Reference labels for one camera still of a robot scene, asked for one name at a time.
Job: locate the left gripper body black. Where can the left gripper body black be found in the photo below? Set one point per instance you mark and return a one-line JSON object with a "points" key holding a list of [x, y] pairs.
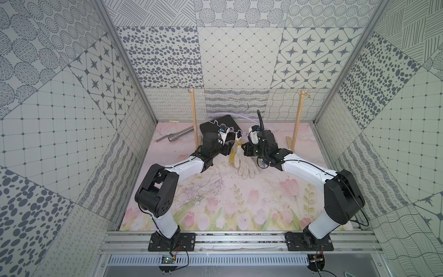
{"points": [[228, 146]]}

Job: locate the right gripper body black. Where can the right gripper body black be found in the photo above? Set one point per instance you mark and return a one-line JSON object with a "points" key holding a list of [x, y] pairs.
{"points": [[261, 152]]}

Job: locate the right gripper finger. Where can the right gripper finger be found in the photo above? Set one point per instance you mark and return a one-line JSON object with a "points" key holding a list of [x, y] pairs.
{"points": [[249, 152], [247, 146]]}

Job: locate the white work glove yellow cuff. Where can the white work glove yellow cuff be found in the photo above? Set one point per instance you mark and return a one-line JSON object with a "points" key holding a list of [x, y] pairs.
{"points": [[245, 165]]}

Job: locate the yellow dotted work glove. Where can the yellow dotted work glove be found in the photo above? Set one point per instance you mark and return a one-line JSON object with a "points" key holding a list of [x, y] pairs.
{"points": [[233, 157]]}

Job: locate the purple clip hanger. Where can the purple clip hanger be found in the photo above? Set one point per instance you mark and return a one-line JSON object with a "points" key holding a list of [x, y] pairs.
{"points": [[234, 106]]}

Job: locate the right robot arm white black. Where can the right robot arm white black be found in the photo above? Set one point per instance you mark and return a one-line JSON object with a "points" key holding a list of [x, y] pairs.
{"points": [[342, 196]]}

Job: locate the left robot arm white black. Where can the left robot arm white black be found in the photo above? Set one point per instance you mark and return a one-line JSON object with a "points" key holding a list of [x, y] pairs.
{"points": [[156, 193]]}

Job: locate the black plastic tool case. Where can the black plastic tool case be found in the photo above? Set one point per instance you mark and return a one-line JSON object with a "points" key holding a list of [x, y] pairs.
{"points": [[215, 124]]}

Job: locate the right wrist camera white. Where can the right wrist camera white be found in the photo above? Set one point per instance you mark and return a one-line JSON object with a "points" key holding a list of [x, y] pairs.
{"points": [[255, 135]]}

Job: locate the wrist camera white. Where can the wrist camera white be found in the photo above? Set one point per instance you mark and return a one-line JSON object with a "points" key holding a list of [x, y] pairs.
{"points": [[255, 135], [226, 135]]}

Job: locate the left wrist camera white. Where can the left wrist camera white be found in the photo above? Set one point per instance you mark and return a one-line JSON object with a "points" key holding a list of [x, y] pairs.
{"points": [[226, 135]]}

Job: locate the wooden drying rack frame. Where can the wooden drying rack frame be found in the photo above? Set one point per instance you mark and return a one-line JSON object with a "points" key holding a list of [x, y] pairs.
{"points": [[291, 141]]}

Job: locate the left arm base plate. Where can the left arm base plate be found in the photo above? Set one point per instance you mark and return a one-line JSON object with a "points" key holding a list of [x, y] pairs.
{"points": [[181, 241]]}

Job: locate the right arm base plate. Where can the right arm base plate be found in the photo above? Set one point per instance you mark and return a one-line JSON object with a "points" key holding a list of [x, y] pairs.
{"points": [[299, 242]]}

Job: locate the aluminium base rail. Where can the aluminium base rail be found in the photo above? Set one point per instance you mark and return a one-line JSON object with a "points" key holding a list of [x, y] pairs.
{"points": [[350, 242]]}

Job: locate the perforated cable tray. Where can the perforated cable tray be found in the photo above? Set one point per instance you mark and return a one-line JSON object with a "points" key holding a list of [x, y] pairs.
{"points": [[160, 260]]}

